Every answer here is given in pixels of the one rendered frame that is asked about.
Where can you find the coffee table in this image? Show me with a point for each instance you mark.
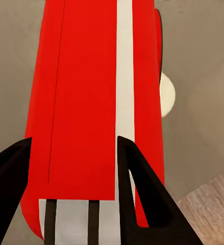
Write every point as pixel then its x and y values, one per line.
pixel 191 91

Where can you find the radio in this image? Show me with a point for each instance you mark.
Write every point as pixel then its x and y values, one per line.
pixel 97 77

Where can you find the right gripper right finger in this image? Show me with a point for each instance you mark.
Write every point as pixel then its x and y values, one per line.
pixel 167 224

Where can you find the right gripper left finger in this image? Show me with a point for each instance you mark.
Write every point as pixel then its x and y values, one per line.
pixel 14 171

